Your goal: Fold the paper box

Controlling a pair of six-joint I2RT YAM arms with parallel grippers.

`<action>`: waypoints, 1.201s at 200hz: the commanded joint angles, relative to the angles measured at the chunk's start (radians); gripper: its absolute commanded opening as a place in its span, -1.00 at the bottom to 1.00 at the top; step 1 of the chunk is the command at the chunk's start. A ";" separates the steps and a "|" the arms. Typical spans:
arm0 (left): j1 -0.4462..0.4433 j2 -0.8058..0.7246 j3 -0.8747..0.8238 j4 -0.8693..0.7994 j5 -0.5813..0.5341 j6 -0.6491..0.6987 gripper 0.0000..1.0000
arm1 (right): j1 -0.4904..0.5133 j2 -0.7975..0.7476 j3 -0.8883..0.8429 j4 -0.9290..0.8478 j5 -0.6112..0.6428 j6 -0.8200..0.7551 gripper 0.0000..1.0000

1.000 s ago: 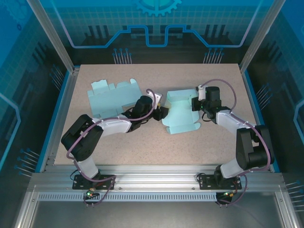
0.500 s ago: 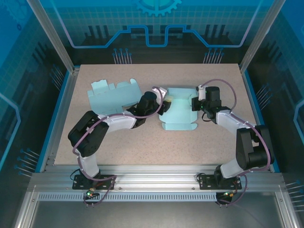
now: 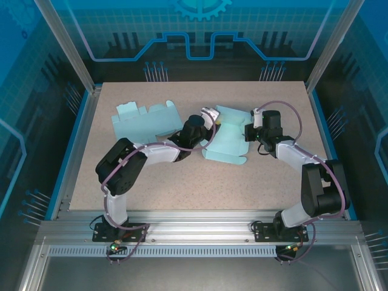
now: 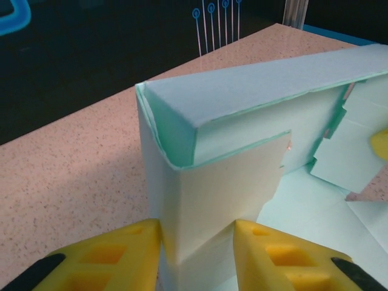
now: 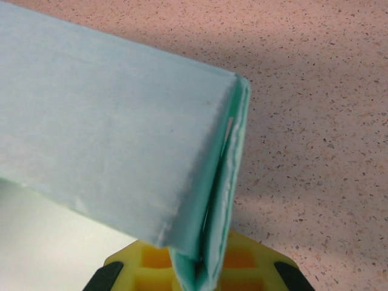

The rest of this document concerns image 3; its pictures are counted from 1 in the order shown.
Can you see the aluminium side rail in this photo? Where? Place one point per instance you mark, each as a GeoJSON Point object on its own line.
{"type": "Point", "coordinates": [86, 121]}

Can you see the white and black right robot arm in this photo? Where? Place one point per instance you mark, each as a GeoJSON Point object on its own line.
{"type": "Point", "coordinates": [315, 188]}

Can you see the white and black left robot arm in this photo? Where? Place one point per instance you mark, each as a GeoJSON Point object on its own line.
{"type": "Point", "coordinates": [118, 169]}

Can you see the small connector with green light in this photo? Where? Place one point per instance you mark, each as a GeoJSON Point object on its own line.
{"type": "Point", "coordinates": [292, 248]}
{"type": "Point", "coordinates": [114, 247]}

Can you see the blue table edge strip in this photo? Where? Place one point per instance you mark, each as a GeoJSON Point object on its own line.
{"type": "Point", "coordinates": [72, 136]}
{"type": "Point", "coordinates": [332, 151]}

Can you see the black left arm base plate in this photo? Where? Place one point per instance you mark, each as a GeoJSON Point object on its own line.
{"type": "Point", "coordinates": [98, 233]}

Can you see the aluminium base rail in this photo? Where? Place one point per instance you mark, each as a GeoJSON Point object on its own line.
{"type": "Point", "coordinates": [197, 227]}

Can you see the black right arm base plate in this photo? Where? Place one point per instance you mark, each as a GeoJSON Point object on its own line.
{"type": "Point", "coordinates": [260, 232]}

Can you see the light blue paper box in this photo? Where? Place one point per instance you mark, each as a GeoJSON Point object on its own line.
{"type": "Point", "coordinates": [227, 145]}
{"type": "Point", "coordinates": [145, 124]}

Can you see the aluminium frame post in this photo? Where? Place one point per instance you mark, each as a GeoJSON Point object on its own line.
{"type": "Point", "coordinates": [331, 45]}
{"type": "Point", "coordinates": [72, 45]}

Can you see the aluminium lower frame bar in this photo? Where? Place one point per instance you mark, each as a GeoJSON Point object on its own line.
{"type": "Point", "coordinates": [366, 272]}
{"type": "Point", "coordinates": [33, 272]}

